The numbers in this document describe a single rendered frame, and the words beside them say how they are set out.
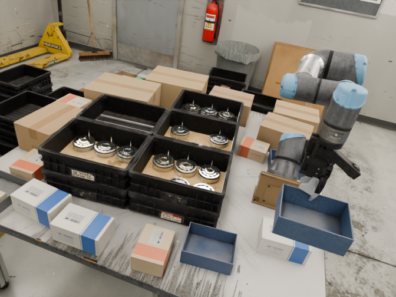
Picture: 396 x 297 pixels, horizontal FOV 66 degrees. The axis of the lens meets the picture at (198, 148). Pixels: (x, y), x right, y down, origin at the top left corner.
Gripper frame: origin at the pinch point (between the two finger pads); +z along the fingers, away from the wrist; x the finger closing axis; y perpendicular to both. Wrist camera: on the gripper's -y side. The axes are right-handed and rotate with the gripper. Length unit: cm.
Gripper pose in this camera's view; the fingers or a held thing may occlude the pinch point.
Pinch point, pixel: (313, 197)
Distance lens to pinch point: 101.9
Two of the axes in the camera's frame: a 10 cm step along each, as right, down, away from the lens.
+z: -1.6, 8.5, 5.0
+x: -3.2, 4.4, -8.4
